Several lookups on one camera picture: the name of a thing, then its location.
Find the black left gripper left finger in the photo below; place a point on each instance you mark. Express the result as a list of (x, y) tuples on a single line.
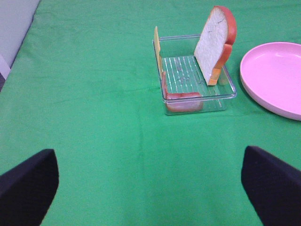
[(28, 189)]

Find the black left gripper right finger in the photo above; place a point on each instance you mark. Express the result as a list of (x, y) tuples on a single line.
[(273, 187)]

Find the bacon strip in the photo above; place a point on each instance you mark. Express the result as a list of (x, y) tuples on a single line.
[(180, 102)]

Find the pink round plate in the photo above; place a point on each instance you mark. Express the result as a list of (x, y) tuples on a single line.
[(271, 75)]

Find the green table cloth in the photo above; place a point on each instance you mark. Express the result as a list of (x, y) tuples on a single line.
[(85, 83)]

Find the clear left plastic container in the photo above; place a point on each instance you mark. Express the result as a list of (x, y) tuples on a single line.
[(183, 74)]

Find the left bread slice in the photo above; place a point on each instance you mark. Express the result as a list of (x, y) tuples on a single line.
[(215, 44)]

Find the yellow cheese slice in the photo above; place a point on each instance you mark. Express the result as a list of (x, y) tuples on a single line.
[(157, 50)]

